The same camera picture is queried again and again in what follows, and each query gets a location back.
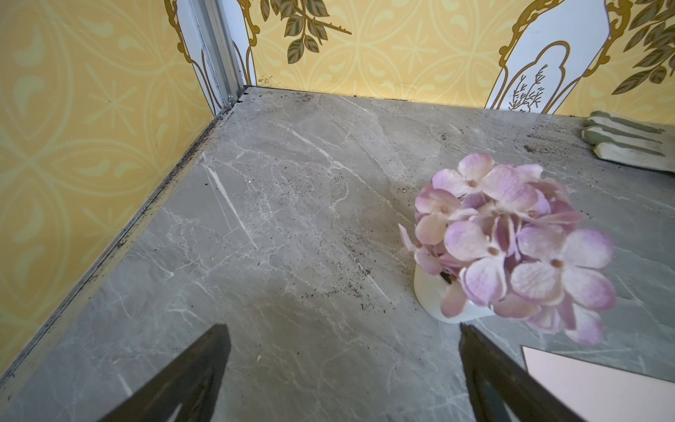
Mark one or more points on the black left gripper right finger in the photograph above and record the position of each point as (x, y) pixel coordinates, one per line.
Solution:
(499, 389)

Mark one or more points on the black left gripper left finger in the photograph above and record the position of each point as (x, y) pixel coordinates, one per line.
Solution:
(187, 388)

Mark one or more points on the pink envelope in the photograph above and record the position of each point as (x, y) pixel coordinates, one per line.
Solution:
(599, 393)

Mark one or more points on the small white flower pot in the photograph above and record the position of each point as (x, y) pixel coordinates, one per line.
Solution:
(432, 292)

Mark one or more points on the purple artificial flower bunch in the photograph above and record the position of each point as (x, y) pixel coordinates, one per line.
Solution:
(512, 239)

